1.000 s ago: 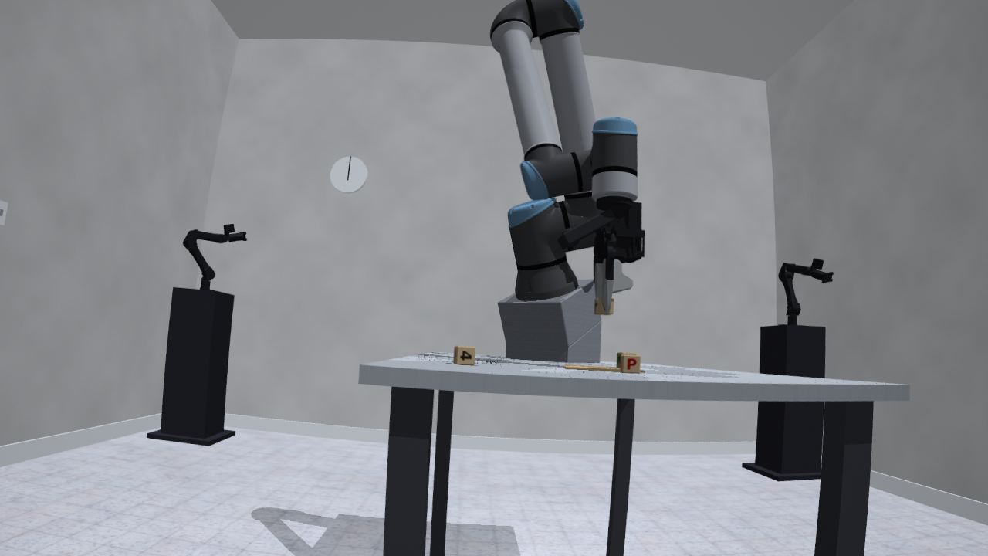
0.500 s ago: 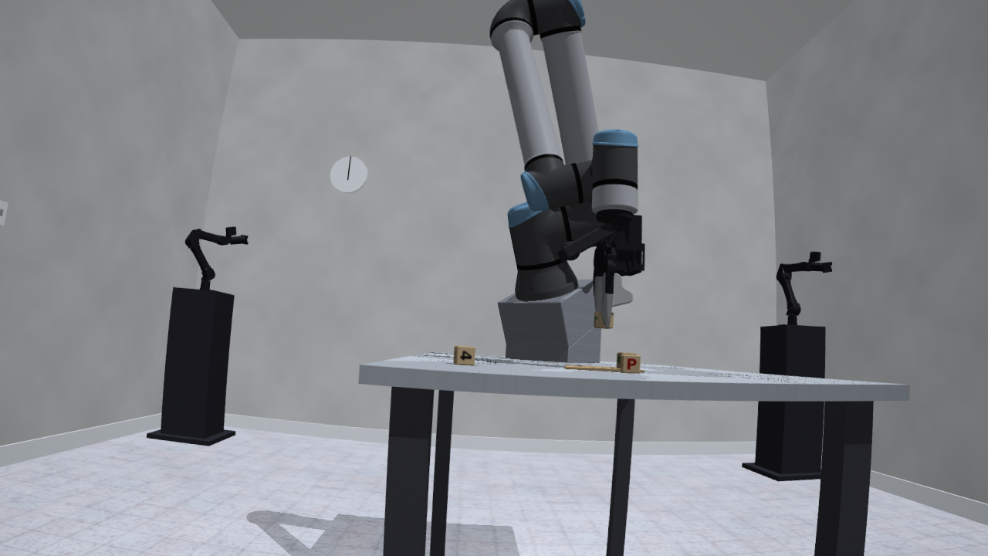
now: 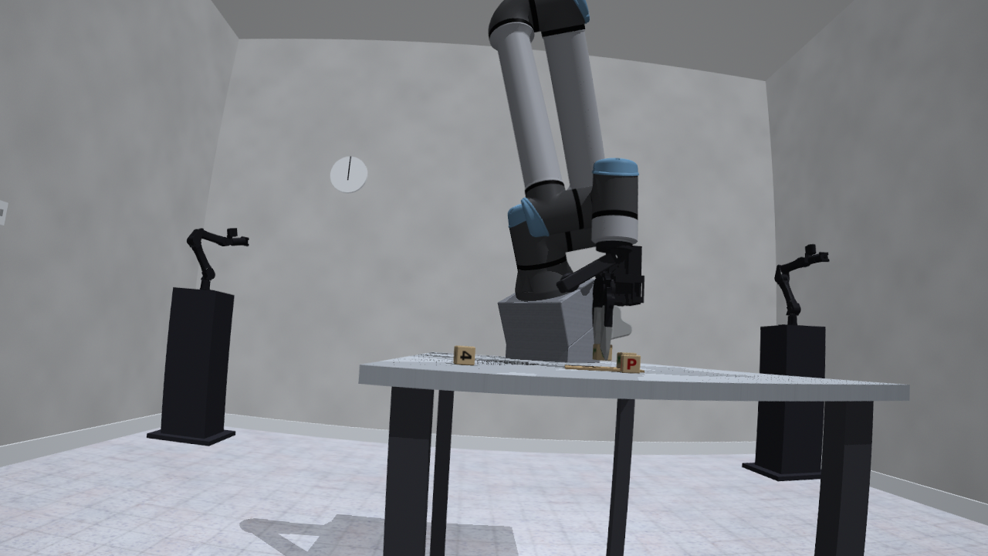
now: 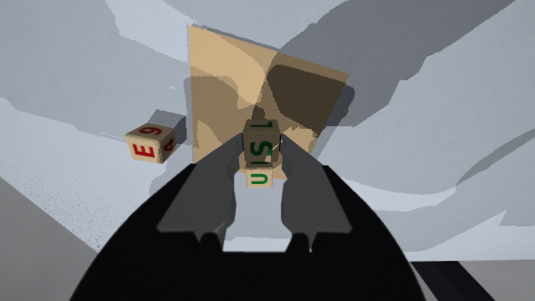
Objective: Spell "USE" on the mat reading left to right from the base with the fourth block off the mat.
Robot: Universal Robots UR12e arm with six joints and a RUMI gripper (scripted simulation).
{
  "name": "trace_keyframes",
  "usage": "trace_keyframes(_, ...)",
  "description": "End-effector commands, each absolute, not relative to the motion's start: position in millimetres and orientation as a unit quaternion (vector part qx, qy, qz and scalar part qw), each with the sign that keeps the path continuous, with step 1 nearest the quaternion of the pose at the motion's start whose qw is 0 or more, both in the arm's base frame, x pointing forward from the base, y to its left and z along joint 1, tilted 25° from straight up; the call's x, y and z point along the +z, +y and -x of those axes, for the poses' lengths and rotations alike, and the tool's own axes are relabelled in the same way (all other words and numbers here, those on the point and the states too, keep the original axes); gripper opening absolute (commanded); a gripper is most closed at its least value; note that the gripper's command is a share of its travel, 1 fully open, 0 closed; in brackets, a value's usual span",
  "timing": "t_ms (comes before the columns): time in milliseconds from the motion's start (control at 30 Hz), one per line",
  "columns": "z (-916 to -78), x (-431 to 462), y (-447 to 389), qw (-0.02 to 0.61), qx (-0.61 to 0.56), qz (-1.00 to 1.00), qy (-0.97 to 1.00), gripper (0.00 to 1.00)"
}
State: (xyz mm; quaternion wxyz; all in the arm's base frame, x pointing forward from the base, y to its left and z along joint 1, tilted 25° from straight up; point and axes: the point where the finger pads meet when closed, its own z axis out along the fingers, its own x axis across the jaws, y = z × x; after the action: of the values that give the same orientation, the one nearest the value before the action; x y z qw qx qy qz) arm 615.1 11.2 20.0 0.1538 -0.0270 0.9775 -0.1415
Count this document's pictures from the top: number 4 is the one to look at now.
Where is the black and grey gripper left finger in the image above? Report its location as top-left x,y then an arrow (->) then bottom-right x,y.
69,133 -> 244,301

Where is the tan flat mat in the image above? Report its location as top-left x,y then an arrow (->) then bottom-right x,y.
189,25 -> 349,163

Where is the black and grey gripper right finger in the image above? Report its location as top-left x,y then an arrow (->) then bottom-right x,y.
279,133 -> 426,301

